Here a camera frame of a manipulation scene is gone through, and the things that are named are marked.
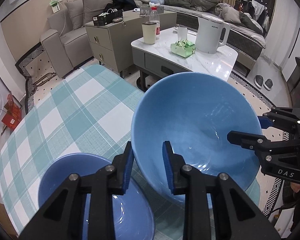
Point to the green tissue pack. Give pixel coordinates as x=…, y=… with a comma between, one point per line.
x=183, y=48

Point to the beige tumbler cup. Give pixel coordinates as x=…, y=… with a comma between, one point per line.
x=149, y=32

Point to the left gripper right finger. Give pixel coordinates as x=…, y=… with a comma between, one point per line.
x=235, y=215

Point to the right human hand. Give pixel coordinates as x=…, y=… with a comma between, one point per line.
x=295, y=187

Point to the blue ceramic bowl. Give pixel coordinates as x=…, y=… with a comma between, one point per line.
x=93, y=198
x=194, y=112

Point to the black tray on cabinet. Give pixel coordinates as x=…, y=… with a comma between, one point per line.
x=107, y=17

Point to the clear plastic bottle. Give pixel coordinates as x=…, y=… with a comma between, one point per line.
x=155, y=18

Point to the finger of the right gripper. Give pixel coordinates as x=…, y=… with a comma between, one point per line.
x=255, y=142
x=283, y=118

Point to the beige sofa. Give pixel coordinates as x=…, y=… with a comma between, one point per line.
x=66, y=42

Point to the white marble coffee table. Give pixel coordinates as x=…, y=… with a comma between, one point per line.
x=158, y=61

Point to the teal plaid tablecloth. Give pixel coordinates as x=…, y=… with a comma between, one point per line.
x=90, y=111

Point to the beige drawer cabinet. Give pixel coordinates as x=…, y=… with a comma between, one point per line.
x=111, y=44

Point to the grey slippers pair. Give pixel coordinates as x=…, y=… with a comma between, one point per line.
x=259, y=82

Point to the white electric kettle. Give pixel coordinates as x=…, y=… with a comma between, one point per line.
x=212, y=33

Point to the red cardboard box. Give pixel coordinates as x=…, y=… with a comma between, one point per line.
x=12, y=117

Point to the patterned floor rug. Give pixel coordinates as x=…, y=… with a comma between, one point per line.
x=37, y=69

